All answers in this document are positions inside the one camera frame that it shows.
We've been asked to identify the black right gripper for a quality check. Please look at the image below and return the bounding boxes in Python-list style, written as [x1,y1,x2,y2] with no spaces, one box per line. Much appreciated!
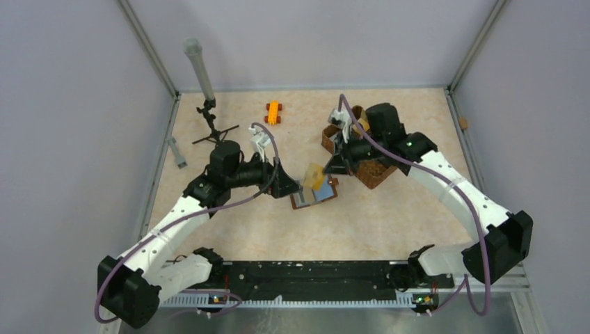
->
[323,129,386,177]

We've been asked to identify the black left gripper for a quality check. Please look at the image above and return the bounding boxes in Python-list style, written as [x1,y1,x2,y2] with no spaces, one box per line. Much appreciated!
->
[226,148,302,198]

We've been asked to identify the brown leather card holder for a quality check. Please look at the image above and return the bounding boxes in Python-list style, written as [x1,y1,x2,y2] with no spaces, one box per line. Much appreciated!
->
[289,175,339,210]

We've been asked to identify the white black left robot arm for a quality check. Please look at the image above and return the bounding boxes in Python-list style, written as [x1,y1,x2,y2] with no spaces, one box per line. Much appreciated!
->
[94,141,301,328]

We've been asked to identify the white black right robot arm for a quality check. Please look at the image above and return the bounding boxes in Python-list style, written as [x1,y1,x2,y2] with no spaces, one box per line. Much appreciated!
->
[324,103,533,287]

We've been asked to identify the woven wicker divided basket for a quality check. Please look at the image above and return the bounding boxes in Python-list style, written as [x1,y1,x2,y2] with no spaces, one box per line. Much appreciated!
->
[321,107,398,189]

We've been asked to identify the orange toy car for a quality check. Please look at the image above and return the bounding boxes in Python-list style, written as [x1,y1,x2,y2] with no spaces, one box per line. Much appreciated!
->
[264,100,282,125]

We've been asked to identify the small wooden block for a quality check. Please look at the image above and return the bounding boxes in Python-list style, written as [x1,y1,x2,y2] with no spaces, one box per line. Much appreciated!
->
[457,117,469,131]

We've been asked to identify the black tripod with grey tube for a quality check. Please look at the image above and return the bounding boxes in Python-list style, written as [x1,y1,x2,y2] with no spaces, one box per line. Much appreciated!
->
[183,37,239,145]

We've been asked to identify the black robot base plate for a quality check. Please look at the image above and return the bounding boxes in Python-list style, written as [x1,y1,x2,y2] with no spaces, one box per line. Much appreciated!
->
[193,260,455,302]

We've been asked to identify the grey metal bracket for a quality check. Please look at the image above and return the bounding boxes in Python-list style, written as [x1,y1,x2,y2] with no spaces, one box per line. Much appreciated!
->
[166,136,187,169]

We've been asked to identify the aluminium frame rail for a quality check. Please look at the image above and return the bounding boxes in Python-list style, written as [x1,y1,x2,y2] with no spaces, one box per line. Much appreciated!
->
[440,88,533,292]

